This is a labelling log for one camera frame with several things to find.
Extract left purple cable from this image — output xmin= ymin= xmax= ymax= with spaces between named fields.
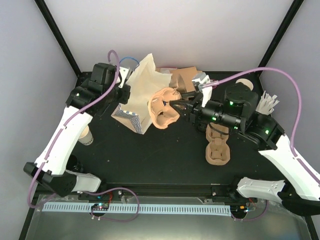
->
xmin=26 ymin=49 xmax=120 ymax=210

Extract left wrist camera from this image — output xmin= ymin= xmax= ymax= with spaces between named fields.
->
xmin=116 ymin=66 xmax=132 ymax=88

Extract black cup on left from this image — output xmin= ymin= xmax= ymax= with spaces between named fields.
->
xmin=66 ymin=154 xmax=84 ymax=173

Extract stack of paper cups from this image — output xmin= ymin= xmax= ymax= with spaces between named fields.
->
xmin=235 ymin=78 xmax=254 ymax=91

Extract white slotted cable duct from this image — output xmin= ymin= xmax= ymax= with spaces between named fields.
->
xmin=42 ymin=202 xmax=231 ymax=217

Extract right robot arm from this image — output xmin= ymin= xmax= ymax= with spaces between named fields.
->
xmin=168 ymin=82 xmax=320 ymax=217

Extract blue checkered paper bag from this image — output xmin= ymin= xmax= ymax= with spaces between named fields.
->
xmin=111 ymin=53 xmax=172 ymax=135

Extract white paper cup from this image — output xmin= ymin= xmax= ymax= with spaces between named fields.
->
xmin=78 ymin=125 xmax=94 ymax=146

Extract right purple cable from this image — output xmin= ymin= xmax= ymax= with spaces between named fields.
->
xmin=203 ymin=67 xmax=320 ymax=183

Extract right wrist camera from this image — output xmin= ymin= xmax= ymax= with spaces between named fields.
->
xmin=191 ymin=72 xmax=213 ymax=108

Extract stack of orange paper bags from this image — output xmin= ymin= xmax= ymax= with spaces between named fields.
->
xmin=156 ymin=66 xmax=203 ymax=93

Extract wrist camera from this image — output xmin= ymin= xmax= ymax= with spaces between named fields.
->
xmin=116 ymin=66 xmax=132 ymax=88
xmin=191 ymin=72 xmax=213 ymax=108

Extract brown cardboard cup carrier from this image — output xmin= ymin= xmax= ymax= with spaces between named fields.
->
xmin=205 ymin=122 xmax=231 ymax=166

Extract purple cable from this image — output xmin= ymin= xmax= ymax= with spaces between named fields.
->
xmin=203 ymin=67 xmax=320 ymax=183
xmin=26 ymin=49 xmax=120 ymax=210

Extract jar of wrapped straws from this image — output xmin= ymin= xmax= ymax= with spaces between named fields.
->
xmin=256 ymin=91 xmax=280 ymax=115

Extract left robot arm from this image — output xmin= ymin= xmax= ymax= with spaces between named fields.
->
xmin=23 ymin=63 xmax=131 ymax=200

